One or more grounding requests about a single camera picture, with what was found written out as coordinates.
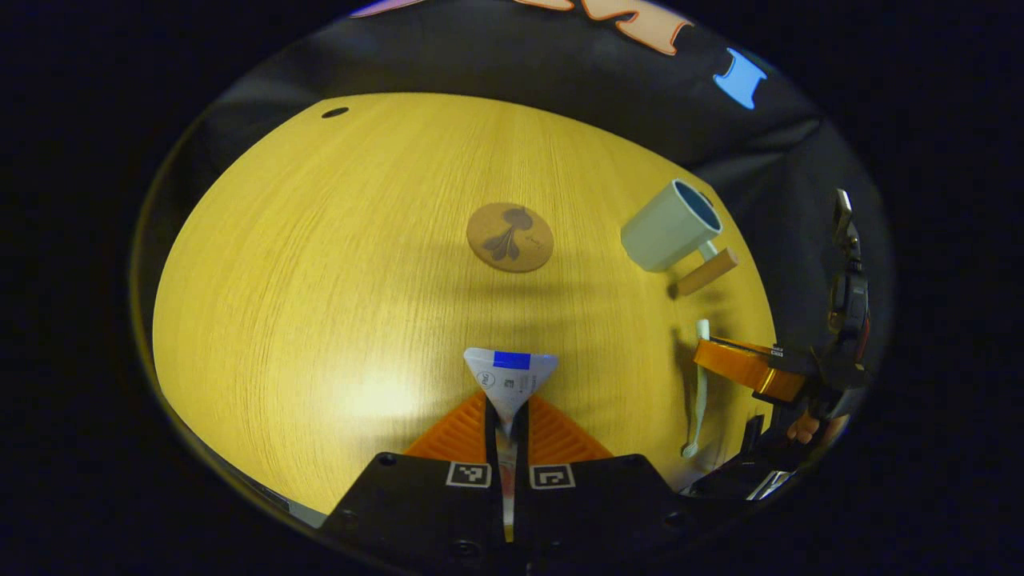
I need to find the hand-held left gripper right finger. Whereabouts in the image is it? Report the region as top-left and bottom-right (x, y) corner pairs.
(512, 392), (698, 576)

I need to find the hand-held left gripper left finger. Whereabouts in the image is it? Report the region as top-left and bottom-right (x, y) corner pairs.
(320, 390), (506, 576)

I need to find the pale cup with wooden handle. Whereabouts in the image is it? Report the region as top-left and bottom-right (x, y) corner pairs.
(621, 178), (740, 298)

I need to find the white toothpaste tube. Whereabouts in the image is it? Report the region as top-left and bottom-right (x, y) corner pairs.
(463, 346), (559, 545)

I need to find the round brown coaster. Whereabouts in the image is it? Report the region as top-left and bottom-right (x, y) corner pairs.
(466, 202), (555, 274)

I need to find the yellow wooden desktop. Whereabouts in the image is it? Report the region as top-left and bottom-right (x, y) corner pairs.
(152, 92), (778, 517)

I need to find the black backdrop cloth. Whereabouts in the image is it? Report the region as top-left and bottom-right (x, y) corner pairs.
(152, 0), (893, 449)

